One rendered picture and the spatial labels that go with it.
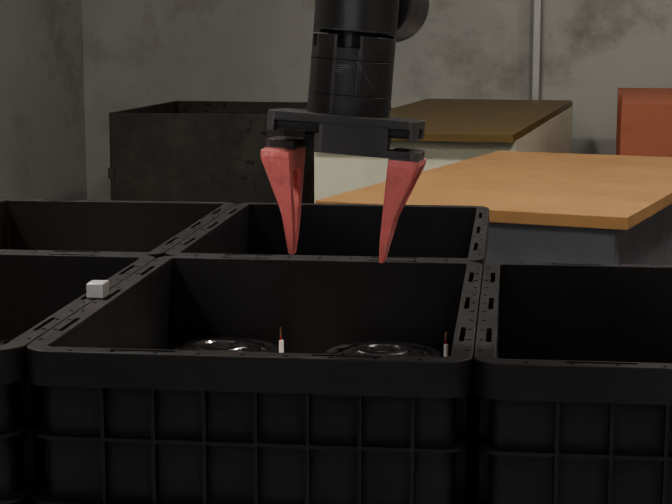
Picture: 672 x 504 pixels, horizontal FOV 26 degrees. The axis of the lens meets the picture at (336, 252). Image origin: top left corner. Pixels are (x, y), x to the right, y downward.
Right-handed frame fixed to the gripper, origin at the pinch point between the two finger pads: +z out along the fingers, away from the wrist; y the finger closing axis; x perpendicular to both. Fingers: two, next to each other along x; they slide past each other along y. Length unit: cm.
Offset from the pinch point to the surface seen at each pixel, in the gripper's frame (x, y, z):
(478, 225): -55, -7, 3
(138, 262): -26.8, 21.6, 6.7
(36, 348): 7.9, 18.6, 7.8
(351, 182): -416, 53, 30
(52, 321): -0.7, 20.5, 7.6
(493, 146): -410, 4, 13
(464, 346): 3.2, -9.5, 5.5
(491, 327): -3.2, -11.0, 5.2
